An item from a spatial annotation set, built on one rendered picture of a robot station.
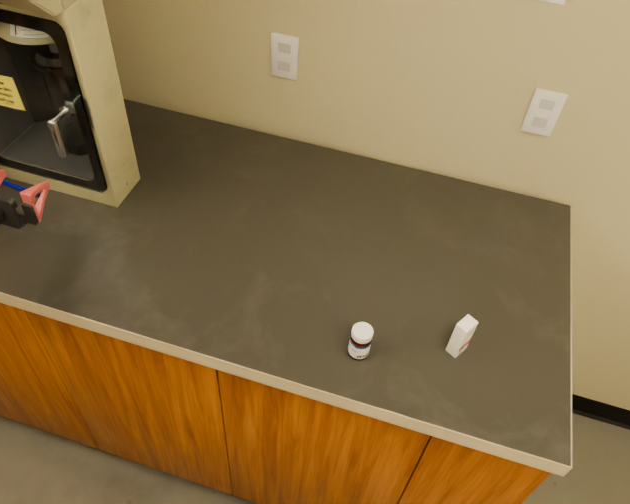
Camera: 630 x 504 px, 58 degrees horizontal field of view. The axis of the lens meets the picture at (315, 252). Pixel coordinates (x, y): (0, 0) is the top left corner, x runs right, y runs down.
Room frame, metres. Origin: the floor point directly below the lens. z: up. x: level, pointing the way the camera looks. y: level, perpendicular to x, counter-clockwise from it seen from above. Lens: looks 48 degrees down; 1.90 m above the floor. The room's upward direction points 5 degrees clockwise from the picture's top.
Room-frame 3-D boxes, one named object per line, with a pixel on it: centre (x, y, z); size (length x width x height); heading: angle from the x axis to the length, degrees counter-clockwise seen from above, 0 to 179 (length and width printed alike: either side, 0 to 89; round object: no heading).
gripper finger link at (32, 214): (0.75, 0.54, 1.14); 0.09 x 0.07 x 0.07; 166
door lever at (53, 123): (0.91, 0.53, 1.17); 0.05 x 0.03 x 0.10; 167
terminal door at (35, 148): (0.97, 0.63, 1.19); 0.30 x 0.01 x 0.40; 77
